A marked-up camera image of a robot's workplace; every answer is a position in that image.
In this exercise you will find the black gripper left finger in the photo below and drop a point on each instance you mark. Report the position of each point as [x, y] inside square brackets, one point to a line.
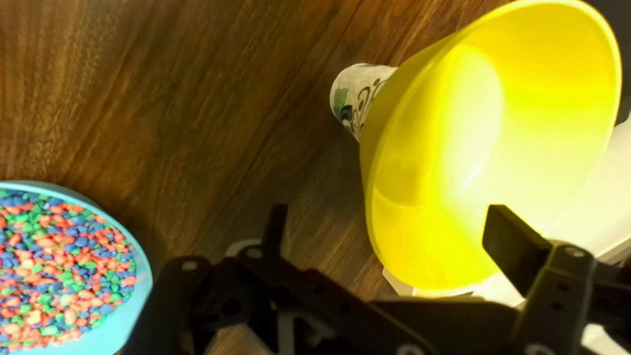
[275, 232]

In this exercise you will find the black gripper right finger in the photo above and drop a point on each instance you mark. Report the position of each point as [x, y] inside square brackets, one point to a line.
[516, 248]

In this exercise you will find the yellow plastic bowl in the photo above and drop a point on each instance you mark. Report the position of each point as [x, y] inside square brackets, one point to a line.
[516, 110]

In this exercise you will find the blue bowl of coloured beads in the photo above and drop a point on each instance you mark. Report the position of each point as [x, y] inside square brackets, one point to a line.
[72, 279]

